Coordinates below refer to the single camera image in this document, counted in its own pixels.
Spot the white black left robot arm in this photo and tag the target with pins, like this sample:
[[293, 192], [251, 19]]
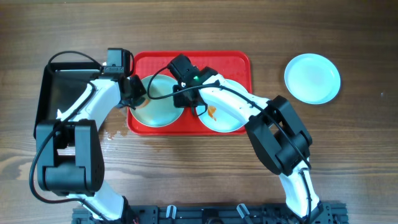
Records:
[[69, 165]]

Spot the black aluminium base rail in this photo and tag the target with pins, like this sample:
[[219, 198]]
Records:
[[328, 213]]

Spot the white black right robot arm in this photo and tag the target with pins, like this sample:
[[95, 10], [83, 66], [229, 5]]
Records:
[[279, 138]]

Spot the black plastic tray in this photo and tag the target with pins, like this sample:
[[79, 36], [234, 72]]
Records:
[[61, 88]]

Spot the red plastic tray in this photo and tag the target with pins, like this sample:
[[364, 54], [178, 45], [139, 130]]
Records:
[[233, 65]]

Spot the light blue plate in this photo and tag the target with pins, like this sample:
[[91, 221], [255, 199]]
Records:
[[217, 120], [158, 113], [312, 79]]

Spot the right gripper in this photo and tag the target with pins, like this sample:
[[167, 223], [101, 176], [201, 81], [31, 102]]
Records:
[[180, 102]]

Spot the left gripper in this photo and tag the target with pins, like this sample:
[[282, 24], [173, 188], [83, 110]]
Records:
[[137, 93]]

